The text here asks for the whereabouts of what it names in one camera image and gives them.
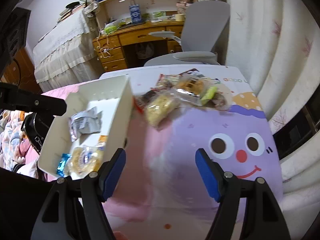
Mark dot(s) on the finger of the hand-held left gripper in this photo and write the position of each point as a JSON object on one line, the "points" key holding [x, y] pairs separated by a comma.
{"points": [[37, 103]]}

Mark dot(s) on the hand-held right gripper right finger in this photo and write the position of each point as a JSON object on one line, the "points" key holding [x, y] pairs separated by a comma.
{"points": [[207, 177]]}

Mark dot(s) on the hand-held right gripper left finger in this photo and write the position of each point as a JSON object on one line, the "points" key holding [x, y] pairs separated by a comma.
{"points": [[113, 177]]}

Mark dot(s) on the orange white oat bar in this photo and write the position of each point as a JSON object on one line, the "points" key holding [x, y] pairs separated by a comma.
{"points": [[102, 142]]}

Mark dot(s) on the grey red-edged snack packet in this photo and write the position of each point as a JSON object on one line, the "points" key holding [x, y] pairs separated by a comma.
{"points": [[75, 127]]}

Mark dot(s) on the blue snack packet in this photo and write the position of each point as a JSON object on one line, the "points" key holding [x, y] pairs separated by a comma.
{"points": [[62, 166]]}

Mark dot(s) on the white plastic tray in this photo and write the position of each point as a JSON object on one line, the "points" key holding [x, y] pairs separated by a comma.
{"points": [[117, 110]]}

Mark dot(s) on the brown snack packet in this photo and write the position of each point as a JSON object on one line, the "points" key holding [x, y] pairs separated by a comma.
{"points": [[221, 102]]}

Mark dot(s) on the large yellow puffs packet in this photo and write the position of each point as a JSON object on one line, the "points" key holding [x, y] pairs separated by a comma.
{"points": [[160, 111]]}

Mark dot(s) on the small green snack packet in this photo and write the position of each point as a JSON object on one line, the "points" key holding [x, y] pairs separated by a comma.
{"points": [[208, 95]]}

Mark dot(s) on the red-edged dark chocolate packet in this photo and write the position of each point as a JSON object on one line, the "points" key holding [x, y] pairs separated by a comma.
{"points": [[145, 100]]}

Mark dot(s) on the yellow cake packet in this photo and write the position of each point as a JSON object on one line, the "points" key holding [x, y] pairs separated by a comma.
{"points": [[191, 85]]}

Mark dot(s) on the dark snack packet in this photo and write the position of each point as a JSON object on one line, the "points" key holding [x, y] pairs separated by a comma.
{"points": [[192, 73]]}

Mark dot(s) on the black handbag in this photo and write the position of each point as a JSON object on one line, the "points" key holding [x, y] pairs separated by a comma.
{"points": [[32, 130]]}

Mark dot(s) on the brown wooden door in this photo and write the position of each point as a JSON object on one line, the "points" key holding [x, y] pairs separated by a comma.
{"points": [[20, 67]]}

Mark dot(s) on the pink bedsheet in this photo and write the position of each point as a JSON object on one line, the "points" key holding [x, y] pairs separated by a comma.
{"points": [[70, 90]]}

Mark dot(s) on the cartoon print blanket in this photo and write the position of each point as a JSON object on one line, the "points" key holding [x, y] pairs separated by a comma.
{"points": [[12, 135]]}

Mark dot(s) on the white lace cover cloth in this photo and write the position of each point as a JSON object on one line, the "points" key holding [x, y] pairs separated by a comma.
{"points": [[62, 45]]}

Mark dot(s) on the cartoon printed cloth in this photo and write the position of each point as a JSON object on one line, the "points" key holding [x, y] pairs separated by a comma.
{"points": [[200, 120]]}

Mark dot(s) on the stack of books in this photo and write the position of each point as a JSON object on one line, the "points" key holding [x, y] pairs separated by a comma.
{"points": [[72, 11]]}

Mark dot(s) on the floral tote bag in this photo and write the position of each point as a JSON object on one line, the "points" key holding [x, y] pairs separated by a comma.
{"points": [[91, 8]]}

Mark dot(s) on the green tissue pack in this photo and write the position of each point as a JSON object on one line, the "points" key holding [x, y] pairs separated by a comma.
{"points": [[110, 29]]}

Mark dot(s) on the dark window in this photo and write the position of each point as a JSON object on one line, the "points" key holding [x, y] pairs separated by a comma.
{"points": [[300, 130]]}

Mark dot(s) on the trash bag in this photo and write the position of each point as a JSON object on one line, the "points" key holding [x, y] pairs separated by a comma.
{"points": [[145, 51]]}

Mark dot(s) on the wooden desk with drawers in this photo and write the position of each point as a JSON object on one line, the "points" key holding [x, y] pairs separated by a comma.
{"points": [[140, 36]]}

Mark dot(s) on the blue paper gift bag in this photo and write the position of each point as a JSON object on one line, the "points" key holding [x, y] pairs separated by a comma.
{"points": [[135, 15]]}

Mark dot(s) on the white floral curtain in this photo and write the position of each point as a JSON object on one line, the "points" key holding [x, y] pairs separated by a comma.
{"points": [[275, 55]]}

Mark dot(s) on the wooden bookshelf hutch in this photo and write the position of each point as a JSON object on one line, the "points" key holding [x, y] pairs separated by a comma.
{"points": [[152, 2]]}

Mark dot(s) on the green photo card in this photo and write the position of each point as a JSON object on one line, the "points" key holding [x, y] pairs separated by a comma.
{"points": [[158, 15]]}

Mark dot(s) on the grey office chair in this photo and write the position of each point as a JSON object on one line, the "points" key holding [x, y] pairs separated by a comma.
{"points": [[207, 25]]}

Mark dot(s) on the yellow mug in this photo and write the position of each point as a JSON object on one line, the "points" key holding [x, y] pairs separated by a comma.
{"points": [[179, 18]]}

